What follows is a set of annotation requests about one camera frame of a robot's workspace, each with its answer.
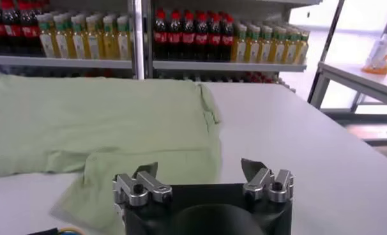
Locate orange packaged item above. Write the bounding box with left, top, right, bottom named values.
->
left=361, top=30, right=387, bottom=76

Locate light green polo shirt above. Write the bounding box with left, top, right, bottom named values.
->
left=0, top=73, right=223, bottom=231

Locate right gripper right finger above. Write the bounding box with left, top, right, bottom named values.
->
left=240, top=158, right=295, bottom=204

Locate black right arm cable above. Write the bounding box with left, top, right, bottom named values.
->
left=27, top=225, right=86, bottom=235

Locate grey metal shelf unit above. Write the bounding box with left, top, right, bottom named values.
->
left=145, top=0, right=324, bottom=94
left=0, top=0, right=146, bottom=80

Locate grey frame side table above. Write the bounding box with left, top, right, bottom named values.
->
left=308, top=60, right=387, bottom=111

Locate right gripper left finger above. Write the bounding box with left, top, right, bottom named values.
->
left=112, top=162, right=174, bottom=207

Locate yellow juice bottle green band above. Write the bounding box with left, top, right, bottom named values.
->
left=294, top=28, right=310, bottom=65
left=86, top=13, right=105, bottom=60
left=70, top=13, right=89, bottom=60
left=102, top=13, right=120, bottom=61
left=268, top=25, right=287, bottom=64
left=257, top=24, right=274, bottom=64
left=116, top=14, right=132, bottom=61
left=233, top=22, right=248, bottom=63
left=281, top=27, right=301, bottom=64
left=244, top=24, right=261, bottom=63
left=52, top=13, right=73, bottom=59
left=36, top=13, right=57, bottom=59

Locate black slanted frame pole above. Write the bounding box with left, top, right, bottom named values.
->
left=307, top=0, right=347, bottom=103

